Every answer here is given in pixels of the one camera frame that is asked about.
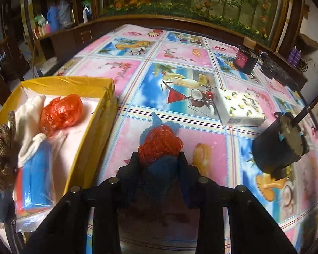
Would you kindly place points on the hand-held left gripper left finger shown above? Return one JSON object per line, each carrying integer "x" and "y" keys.
{"x": 131, "y": 174}

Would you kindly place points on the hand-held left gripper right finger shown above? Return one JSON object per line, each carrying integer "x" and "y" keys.
{"x": 184, "y": 190}

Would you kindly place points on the blue knit cloth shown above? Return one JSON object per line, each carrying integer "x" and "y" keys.
{"x": 161, "y": 177}

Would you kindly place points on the small red plastic bag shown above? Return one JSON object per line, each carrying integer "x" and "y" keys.
{"x": 159, "y": 144}

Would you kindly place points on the yellow cardboard box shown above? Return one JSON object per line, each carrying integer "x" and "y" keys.
{"x": 98, "y": 127}

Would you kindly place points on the multicolour sponge pack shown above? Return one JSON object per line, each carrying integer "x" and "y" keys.
{"x": 39, "y": 174}

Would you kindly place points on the black geared motor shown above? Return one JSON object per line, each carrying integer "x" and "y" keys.
{"x": 273, "y": 148}

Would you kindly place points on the white cotton glove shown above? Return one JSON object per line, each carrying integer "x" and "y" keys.
{"x": 29, "y": 119}

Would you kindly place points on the large red plastic bag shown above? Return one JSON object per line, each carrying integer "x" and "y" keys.
{"x": 61, "y": 113}

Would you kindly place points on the lemon print tissue pack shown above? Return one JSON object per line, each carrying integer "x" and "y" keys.
{"x": 238, "y": 105}

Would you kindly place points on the black canister with wooden cap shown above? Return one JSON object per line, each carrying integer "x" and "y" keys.
{"x": 243, "y": 59}

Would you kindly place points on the black clamp tool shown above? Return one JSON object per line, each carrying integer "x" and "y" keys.
{"x": 275, "y": 70}

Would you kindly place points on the white spray bottle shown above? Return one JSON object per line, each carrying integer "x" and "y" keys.
{"x": 85, "y": 13}

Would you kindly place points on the pink cup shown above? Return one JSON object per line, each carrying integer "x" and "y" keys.
{"x": 42, "y": 30}

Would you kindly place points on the purple bottle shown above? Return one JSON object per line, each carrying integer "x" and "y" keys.
{"x": 292, "y": 55}
{"x": 299, "y": 57}

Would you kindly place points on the blue plastic jug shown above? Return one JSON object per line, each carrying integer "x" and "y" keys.
{"x": 53, "y": 19}

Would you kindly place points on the translucent water jug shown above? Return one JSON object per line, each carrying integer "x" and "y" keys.
{"x": 65, "y": 13}

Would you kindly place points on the green packet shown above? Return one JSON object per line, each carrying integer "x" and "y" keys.
{"x": 40, "y": 20}

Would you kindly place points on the glass case with artificial plants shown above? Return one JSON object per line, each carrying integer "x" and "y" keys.
{"x": 201, "y": 0}

